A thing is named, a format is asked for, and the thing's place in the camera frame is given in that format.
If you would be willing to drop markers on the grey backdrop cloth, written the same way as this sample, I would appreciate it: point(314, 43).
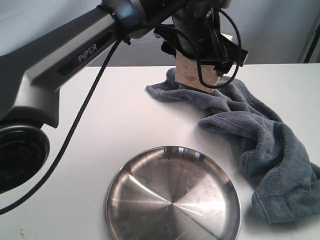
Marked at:
point(272, 31)

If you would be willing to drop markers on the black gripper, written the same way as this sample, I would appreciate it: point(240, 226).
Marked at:
point(204, 33)

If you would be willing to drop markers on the grey-blue fleece towel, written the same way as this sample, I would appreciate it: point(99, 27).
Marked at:
point(287, 183)

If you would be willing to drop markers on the round stainless steel plate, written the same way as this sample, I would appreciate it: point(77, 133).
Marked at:
point(172, 193)

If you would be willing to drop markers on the black stand pole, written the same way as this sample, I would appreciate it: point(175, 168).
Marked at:
point(312, 41)

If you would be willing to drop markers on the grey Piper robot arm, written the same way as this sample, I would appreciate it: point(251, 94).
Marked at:
point(31, 76)

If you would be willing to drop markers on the light wooden cube block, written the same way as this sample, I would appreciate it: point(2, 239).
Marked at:
point(186, 70)

